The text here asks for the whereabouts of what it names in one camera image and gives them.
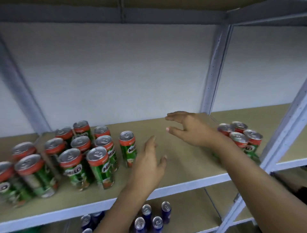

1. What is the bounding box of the brown shelf board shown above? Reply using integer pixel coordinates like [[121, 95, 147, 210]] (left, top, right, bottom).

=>
[[0, 112, 231, 225], [43, 187, 253, 233], [211, 103, 307, 164]]

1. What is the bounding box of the person's right hand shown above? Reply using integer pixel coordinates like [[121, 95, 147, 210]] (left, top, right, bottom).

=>
[[165, 111, 220, 148]]

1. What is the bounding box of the grey metal shelving rack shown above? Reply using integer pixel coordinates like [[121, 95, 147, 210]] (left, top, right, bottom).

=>
[[0, 0, 307, 233]]

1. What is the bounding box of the person's left forearm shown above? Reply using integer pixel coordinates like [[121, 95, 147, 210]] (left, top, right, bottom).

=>
[[94, 188, 154, 233]]

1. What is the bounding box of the person's right forearm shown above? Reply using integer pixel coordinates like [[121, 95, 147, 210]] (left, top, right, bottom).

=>
[[211, 137, 307, 233]]

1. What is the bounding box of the group of blue drink cans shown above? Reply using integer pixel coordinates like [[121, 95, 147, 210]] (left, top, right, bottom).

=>
[[80, 201, 172, 233]]

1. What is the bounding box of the cluster of green drink cans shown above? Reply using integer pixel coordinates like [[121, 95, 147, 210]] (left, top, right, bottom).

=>
[[0, 120, 138, 208]]

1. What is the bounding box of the person's left hand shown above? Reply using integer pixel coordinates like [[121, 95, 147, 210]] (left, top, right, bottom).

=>
[[127, 136, 167, 198]]

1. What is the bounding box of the green red-topped drink can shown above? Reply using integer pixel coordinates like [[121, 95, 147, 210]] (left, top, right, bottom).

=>
[[243, 129, 263, 164], [231, 121, 248, 134], [217, 123, 235, 138], [229, 132, 249, 154]]

